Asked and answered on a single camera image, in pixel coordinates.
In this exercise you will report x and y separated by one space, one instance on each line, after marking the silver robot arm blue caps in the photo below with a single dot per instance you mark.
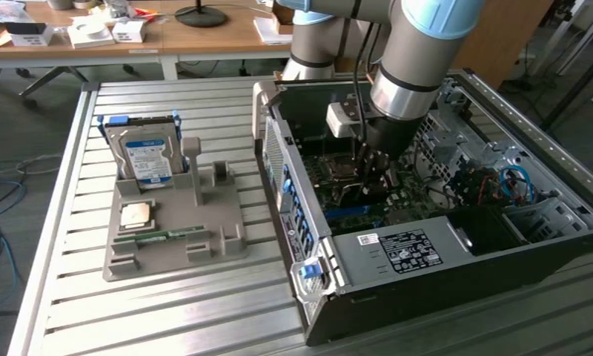
415 55

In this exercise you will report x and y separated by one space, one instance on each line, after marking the wooden desk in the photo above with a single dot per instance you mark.
203 41

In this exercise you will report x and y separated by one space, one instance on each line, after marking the CPU socket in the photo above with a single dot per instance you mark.
342 167

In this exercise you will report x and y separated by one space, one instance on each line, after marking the silver chipset heatsink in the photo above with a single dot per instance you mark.
402 216

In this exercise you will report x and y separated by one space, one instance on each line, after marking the open cardboard box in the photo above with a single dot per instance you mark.
282 18

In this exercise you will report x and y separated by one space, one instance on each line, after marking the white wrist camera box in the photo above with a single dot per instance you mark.
343 120

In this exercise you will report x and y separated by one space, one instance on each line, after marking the black round lamp base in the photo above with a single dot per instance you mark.
200 18

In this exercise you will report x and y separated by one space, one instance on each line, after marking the black open PC case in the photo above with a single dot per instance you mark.
426 296

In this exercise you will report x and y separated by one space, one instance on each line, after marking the wooden cabinet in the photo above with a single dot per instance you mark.
514 37

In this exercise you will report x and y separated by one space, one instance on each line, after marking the green motherboard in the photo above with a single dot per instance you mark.
415 200

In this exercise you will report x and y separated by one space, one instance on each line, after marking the white box black lid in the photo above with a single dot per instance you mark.
30 39

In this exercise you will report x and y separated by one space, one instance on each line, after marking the grey power supply unit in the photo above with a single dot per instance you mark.
406 248

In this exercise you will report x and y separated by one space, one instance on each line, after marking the grey cup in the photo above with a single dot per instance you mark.
60 3

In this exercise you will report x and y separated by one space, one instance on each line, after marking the silver CPU chip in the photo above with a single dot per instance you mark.
136 215

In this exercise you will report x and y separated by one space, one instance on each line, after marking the hard disk with blue caddy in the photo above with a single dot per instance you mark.
146 159

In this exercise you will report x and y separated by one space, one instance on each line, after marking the black RAM slot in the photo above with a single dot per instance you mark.
311 137
314 144

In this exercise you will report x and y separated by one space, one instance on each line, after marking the silver disk bay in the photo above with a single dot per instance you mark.
548 222

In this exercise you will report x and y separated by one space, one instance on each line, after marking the green RAM stick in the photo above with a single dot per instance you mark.
174 233

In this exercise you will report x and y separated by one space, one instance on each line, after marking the grey printed parts rack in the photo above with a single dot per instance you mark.
178 222

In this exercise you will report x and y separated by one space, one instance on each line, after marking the white labelled box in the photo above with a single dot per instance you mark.
128 33

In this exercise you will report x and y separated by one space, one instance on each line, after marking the silver perforated drive cage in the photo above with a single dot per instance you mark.
450 144

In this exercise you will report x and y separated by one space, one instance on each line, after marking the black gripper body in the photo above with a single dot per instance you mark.
392 135

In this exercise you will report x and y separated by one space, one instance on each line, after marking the white box with tape roll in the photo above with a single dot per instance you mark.
91 35

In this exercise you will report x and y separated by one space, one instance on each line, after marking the white booklet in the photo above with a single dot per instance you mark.
267 33

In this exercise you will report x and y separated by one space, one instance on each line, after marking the blue expansion slot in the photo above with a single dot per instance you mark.
348 213

